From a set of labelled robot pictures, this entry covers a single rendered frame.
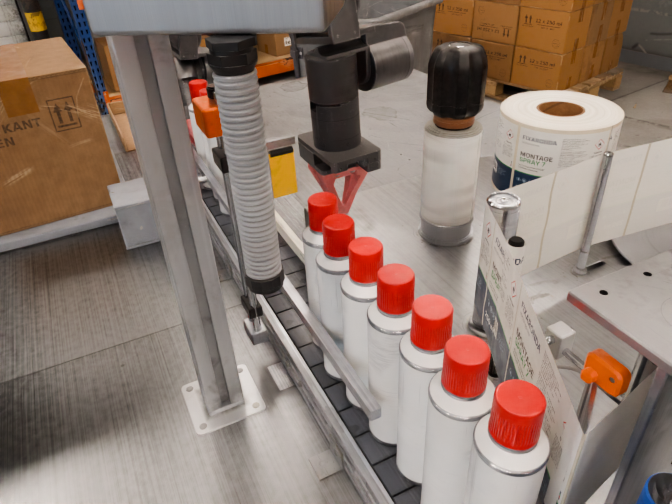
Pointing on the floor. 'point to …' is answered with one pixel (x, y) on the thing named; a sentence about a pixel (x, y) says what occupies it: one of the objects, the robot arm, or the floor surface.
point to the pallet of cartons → (540, 41)
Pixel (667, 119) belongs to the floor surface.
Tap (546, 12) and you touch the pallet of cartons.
